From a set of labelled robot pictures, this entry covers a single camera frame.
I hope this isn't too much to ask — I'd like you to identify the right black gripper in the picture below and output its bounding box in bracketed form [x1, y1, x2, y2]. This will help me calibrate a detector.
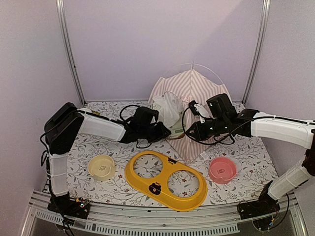
[186, 117, 228, 142]

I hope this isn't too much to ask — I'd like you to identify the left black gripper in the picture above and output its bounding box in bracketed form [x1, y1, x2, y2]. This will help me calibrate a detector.
[139, 121, 172, 144]

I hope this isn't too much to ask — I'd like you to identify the brown checkered mat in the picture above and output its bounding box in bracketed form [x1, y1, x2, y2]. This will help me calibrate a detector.
[152, 103, 185, 140]

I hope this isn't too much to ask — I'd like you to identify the pink striped pet tent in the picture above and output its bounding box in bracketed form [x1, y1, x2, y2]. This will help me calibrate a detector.
[148, 69, 230, 165]

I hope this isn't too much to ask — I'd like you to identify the pink pet bowl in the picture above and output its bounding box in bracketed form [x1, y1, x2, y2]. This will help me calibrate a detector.
[209, 157, 237, 184]

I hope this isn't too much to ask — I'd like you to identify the yellow double bowl holder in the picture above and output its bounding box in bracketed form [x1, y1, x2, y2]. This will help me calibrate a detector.
[125, 150, 208, 212]

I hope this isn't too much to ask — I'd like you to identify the cream pet bowl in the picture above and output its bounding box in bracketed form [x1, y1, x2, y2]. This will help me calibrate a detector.
[88, 154, 116, 181]

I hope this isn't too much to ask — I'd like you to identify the white tent pole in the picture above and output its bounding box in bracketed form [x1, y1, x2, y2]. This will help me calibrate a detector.
[161, 61, 224, 85]

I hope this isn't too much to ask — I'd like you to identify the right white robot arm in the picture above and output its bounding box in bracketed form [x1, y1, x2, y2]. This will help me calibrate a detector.
[184, 93, 315, 214]

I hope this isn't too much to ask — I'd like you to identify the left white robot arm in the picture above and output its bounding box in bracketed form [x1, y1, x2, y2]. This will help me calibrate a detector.
[40, 102, 171, 213]

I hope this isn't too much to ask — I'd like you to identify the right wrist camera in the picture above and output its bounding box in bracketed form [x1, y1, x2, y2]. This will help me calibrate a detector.
[189, 100, 209, 123]

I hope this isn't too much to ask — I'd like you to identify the right aluminium frame post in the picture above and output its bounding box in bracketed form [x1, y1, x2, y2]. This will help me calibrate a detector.
[242, 0, 271, 105]

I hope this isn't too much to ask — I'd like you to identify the aluminium frame post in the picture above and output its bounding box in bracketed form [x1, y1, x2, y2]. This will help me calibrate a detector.
[242, 0, 271, 105]
[56, 0, 86, 105]

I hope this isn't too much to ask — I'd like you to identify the front aluminium rail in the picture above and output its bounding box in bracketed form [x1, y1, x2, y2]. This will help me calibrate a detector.
[22, 189, 308, 236]

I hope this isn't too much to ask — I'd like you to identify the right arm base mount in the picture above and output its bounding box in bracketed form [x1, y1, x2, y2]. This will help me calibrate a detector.
[237, 181, 280, 219]

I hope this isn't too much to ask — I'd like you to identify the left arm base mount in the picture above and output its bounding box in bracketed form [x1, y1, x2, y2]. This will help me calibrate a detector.
[47, 193, 91, 219]

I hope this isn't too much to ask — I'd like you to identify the left aluminium frame post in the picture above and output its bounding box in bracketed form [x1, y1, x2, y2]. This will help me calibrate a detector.
[56, 0, 86, 105]

